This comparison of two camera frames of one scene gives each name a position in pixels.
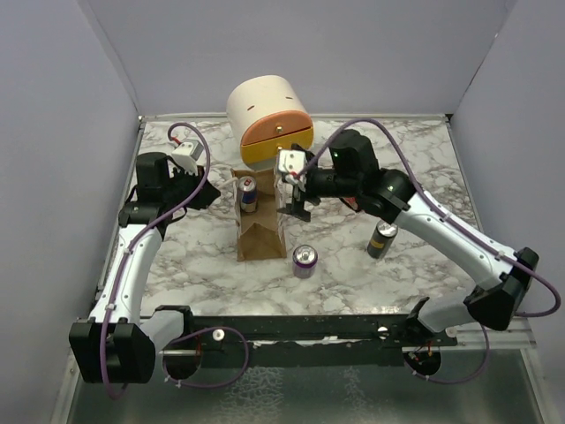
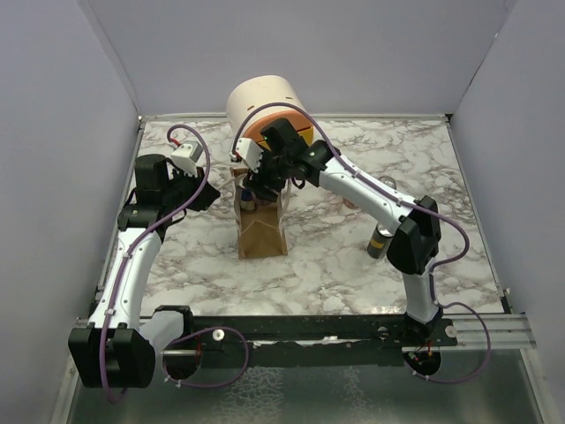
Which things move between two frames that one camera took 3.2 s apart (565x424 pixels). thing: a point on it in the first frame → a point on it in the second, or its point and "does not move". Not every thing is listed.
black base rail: x=304 y=341 does not move
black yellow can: x=383 y=235 does not move
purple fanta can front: x=305 y=259 → x=267 y=204
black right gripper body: x=321 y=183 → x=272 y=174
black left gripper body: x=177 y=188 does not move
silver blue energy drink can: x=248 y=193 does not move
